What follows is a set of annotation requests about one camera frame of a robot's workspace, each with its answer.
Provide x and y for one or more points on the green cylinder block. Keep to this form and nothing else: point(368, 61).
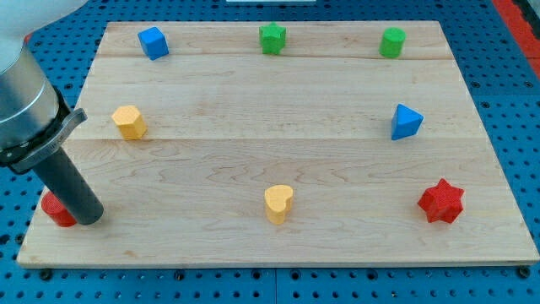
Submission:
point(392, 42)

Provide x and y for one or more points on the yellow heart block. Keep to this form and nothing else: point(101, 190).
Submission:
point(278, 202)

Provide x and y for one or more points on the green star block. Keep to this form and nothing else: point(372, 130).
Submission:
point(272, 38)

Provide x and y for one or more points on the red cylinder block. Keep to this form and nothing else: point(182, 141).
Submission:
point(54, 208)

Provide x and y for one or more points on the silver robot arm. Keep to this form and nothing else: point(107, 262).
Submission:
point(35, 119)

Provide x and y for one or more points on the grey metal mounting flange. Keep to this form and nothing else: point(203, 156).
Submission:
point(22, 158)

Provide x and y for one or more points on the blue triangle block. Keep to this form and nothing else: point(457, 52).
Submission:
point(405, 122)

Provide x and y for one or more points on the yellow hexagon block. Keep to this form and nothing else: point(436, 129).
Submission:
point(130, 123)

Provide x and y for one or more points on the blue cube block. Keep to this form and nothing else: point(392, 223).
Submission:
point(153, 43)

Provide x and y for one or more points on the red star block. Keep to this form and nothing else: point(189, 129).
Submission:
point(442, 202)

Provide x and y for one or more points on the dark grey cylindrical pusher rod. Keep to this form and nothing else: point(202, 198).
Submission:
point(64, 180)

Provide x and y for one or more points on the wooden board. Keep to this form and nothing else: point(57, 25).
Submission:
point(225, 122)

